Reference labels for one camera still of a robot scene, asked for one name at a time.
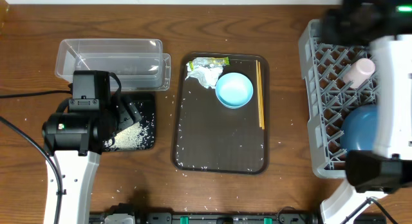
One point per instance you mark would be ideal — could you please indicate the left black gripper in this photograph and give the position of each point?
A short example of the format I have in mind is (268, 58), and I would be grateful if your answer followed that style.
(129, 112)

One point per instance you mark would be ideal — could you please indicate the pile of white rice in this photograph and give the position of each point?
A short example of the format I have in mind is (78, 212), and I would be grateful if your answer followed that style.
(133, 134)

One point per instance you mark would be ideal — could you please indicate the dark blue plate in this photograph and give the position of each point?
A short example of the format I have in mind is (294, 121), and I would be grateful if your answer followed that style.
(359, 129)

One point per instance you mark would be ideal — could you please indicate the pink plastic cup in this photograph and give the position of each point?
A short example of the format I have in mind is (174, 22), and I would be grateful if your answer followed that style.
(359, 72)

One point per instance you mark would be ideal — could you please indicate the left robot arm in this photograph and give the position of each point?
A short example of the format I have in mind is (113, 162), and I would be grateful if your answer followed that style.
(74, 139)

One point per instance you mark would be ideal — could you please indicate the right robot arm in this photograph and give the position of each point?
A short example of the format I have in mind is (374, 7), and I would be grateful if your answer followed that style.
(371, 175)

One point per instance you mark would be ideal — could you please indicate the grey dishwasher rack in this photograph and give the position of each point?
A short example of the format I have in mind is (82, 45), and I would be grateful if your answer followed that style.
(329, 99)

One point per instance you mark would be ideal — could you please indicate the black plastic bin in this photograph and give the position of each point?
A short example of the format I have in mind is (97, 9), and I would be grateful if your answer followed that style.
(145, 127)

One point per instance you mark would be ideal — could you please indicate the clear plastic bin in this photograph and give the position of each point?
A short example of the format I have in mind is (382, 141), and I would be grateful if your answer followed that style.
(140, 64)

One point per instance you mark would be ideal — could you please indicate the dark brown serving tray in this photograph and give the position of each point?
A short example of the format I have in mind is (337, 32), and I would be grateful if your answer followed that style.
(210, 137)

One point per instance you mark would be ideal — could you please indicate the crumpled white green wrapper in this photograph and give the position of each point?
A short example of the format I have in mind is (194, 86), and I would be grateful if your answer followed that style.
(206, 70)

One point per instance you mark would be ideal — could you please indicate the light blue small bowl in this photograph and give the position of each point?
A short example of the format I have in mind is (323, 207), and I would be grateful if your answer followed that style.
(234, 90)

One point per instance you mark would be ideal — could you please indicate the wooden chopstick right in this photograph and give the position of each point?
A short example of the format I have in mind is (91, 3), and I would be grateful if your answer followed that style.
(259, 72)

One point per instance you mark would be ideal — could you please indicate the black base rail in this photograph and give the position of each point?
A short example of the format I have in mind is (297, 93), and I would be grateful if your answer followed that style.
(125, 213)

